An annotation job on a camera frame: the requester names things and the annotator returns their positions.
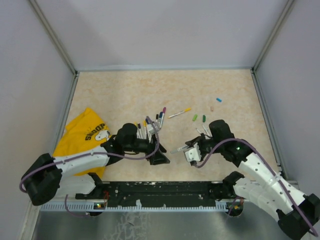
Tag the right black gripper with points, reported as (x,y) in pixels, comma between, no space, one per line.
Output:
(198,140)

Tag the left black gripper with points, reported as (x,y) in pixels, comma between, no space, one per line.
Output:
(158,158)

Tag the grey cap marker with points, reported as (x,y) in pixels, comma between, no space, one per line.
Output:
(178,149)

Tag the yellow cap white marker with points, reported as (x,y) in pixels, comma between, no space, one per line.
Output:
(179,113)

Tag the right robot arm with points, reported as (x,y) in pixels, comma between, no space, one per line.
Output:
(295,212)

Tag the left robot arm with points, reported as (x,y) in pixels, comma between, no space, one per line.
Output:
(56,177)

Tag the blue cap yellow end marker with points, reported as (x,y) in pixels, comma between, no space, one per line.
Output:
(140,131)

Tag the blue cap long marker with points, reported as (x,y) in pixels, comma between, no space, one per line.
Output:
(148,122)

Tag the dark blue cap marker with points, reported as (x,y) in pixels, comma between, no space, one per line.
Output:
(159,119)

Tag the yellow snoopy t-shirt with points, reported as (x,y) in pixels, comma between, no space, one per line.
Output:
(87,131)

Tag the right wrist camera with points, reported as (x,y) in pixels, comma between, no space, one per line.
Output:
(193,155)

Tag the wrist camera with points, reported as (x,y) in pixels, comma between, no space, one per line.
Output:
(193,155)
(152,128)

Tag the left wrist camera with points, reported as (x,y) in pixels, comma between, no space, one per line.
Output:
(152,128)

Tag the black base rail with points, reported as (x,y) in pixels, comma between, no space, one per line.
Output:
(156,194)

